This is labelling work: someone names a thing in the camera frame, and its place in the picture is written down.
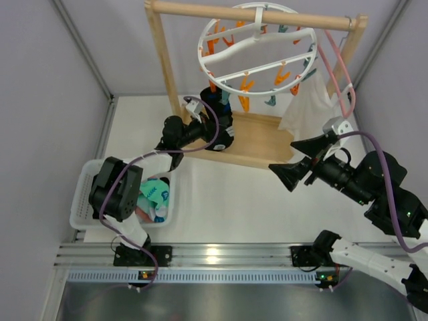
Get black patterned sock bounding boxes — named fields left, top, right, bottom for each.
left=200, top=87, right=235, bottom=152

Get mint green sock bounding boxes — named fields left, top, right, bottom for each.
left=137, top=177, right=170, bottom=223

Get white round clip hanger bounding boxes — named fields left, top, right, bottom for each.
left=197, top=2, right=318, bottom=97

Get pink sock front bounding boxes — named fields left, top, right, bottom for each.
left=135, top=205, right=156, bottom=223

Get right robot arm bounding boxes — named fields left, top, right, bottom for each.
left=268, top=131, right=427, bottom=312

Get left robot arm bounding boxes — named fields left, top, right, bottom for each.
left=88, top=114, right=220, bottom=266

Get white cloth garment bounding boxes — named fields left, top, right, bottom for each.
left=278, top=72, right=342, bottom=141

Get white plastic basket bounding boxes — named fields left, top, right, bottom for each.
left=70, top=158, right=177, bottom=230

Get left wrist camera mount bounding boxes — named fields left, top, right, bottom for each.
left=185, top=100, right=203, bottom=123

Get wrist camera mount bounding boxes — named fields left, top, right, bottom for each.
left=185, top=100, right=203, bottom=123
left=322, top=116, right=353, bottom=160

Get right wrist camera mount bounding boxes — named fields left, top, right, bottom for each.
left=322, top=116, right=353, bottom=160

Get wooden clothes rack frame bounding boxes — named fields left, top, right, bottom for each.
left=144, top=1, right=368, bottom=169

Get pink wire hanger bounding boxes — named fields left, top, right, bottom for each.
left=316, top=29, right=356, bottom=118

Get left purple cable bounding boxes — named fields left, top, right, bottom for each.
left=99, top=96, right=220, bottom=292

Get perforated cable duct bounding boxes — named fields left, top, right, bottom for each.
left=67, top=269, right=335, bottom=284

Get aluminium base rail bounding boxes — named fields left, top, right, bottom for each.
left=53, top=243, right=295, bottom=269

